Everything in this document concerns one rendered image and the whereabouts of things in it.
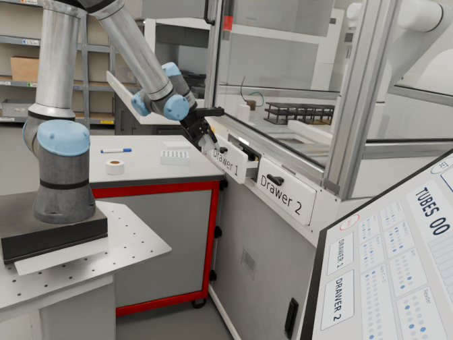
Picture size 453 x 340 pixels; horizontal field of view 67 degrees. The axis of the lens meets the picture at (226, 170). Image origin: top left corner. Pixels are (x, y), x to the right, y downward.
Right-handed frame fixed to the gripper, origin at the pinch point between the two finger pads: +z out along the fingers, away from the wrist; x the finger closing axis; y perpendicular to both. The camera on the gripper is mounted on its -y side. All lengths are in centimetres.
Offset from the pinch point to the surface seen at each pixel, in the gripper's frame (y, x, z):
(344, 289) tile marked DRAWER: 12, 89, -19
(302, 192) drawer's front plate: -7.1, 42.3, 5.9
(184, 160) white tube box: 11.7, -22.1, 7.5
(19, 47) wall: 84, -426, -64
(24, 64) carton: 86, -383, -46
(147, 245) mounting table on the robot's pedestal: 36, 36, -6
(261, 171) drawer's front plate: -5.9, 19.2, 7.7
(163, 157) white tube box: 18.5, -24.5, 1.9
